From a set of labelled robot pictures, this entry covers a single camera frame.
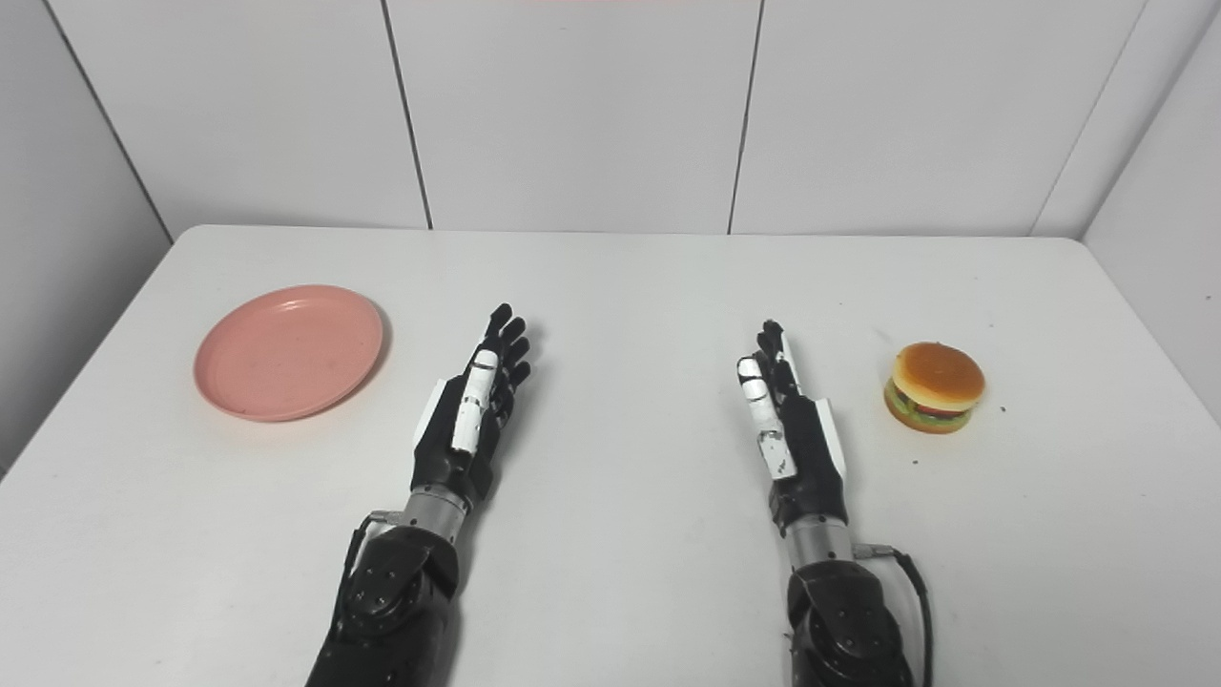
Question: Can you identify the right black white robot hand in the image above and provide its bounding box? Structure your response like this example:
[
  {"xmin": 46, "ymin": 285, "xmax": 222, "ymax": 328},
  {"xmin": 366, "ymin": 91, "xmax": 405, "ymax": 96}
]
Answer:
[{"xmin": 735, "ymin": 320, "xmax": 850, "ymax": 535}]

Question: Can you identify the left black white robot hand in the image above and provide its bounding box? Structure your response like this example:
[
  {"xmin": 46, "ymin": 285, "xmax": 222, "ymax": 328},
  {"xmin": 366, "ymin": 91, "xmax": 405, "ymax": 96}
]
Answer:
[{"xmin": 411, "ymin": 304, "xmax": 533, "ymax": 509}]

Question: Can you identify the toy hamburger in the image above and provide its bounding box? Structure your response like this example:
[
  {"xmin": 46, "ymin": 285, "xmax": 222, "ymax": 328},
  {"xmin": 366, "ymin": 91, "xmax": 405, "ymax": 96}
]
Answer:
[{"xmin": 883, "ymin": 342, "xmax": 987, "ymax": 436}]

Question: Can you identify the pink round plate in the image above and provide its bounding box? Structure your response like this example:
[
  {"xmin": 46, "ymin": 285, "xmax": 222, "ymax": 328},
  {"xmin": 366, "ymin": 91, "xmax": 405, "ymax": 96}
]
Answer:
[{"xmin": 194, "ymin": 284, "xmax": 385, "ymax": 423}]

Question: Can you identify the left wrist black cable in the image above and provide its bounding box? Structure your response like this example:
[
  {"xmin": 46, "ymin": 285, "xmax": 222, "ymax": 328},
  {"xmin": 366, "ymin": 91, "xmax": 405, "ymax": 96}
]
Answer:
[{"xmin": 339, "ymin": 511, "xmax": 404, "ymax": 597}]

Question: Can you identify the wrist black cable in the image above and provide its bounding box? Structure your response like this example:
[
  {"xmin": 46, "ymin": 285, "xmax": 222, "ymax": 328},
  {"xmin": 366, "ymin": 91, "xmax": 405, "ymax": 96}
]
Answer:
[
  {"xmin": 339, "ymin": 511, "xmax": 404, "ymax": 597},
  {"xmin": 854, "ymin": 542, "xmax": 935, "ymax": 687}
]

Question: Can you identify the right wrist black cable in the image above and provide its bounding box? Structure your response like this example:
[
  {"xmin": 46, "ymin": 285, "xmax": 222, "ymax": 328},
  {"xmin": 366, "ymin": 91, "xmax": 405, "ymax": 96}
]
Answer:
[{"xmin": 854, "ymin": 542, "xmax": 935, "ymax": 687}]

